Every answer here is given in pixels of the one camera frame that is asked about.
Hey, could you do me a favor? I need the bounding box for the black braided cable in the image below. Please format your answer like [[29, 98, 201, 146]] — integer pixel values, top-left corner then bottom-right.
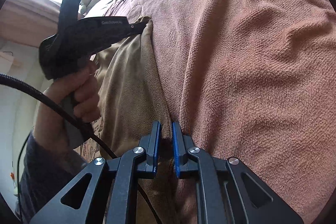
[[0, 73, 162, 224]]

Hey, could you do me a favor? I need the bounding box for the brown t-shirt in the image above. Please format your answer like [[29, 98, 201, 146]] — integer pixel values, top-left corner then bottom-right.
[[74, 16, 200, 224]]

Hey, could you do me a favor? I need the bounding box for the person's left hand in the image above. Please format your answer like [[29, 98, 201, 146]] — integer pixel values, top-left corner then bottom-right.
[[33, 61, 100, 155]]

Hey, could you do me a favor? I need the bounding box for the pink terry bed blanket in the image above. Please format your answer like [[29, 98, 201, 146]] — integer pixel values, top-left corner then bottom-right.
[[86, 0, 336, 219]]

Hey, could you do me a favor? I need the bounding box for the dark sleeve left forearm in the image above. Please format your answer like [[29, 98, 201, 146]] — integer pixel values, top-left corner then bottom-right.
[[16, 134, 87, 223]]

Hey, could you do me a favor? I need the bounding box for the pink curtain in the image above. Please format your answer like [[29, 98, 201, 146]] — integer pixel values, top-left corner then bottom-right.
[[1, 0, 60, 47]]

